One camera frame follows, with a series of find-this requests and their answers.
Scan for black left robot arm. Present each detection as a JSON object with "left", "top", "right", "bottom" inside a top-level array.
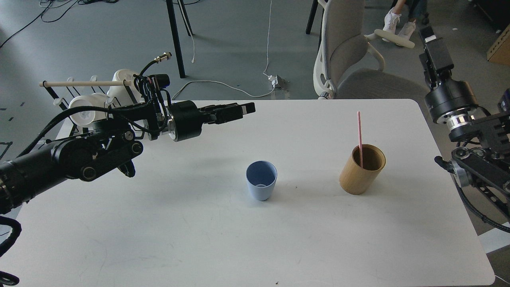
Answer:
[{"left": 1, "top": 53, "right": 255, "bottom": 255}]

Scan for black floor cables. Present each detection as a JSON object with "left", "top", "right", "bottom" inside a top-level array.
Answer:
[{"left": 0, "top": 0, "right": 120, "bottom": 48}]

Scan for pink chopstick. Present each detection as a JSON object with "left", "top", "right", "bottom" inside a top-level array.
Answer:
[{"left": 357, "top": 110, "right": 364, "bottom": 169}]

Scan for black wire cup rack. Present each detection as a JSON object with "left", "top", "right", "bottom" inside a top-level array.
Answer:
[{"left": 39, "top": 76, "right": 121, "bottom": 110}]

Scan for black table leg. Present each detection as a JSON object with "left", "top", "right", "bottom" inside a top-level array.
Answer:
[{"left": 165, "top": 0, "right": 193, "bottom": 79}]

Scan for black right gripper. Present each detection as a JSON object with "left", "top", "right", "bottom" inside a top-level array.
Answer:
[{"left": 419, "top": 26, "right": 479, "bottom": 124}]

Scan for white cup on rack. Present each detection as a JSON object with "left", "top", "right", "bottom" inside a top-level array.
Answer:
[
  {"left": 107, "top": 69, "right": 142, "bottom": 108},
  {"left": 69, "top": 93, "right": 108, "bottom": 128}
]

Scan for white sneakers of person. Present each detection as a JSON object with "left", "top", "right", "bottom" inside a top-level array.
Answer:
[{"left": 383, "top": 9, "right": 417, "bottom": 40}]

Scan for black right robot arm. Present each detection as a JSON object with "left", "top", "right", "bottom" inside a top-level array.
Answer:
[{"left": 419, "top": 27, "right": 510, "bottom": 232}]

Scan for grey office chair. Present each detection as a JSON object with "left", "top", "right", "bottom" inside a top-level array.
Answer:
[{"left": 313, "top": 0, "right": 425, "bottom": 100}]

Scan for white power cable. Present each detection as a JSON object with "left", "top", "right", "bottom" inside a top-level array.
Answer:
[{"left": 171, "top": 0, "right": 276, "bottom": 100}]

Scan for light blue cup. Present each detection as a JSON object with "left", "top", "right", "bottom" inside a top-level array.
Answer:
[{"left": 245, "top": 161, "right": 277, "bottom": 201}]

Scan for cardboard box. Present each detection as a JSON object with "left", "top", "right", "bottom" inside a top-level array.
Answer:
[{"left": 486, "top": 24, "right": 510, "bottom": 66}]

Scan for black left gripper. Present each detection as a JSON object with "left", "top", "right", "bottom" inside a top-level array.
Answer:
[{"left": 168, "top": 100, "right": 256, "bottom": 142}]

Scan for bamboo cylinder holder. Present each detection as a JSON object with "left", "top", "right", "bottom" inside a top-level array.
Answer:
[{"left": 339, "top": 144, "right": 386, "bottom": 195}]

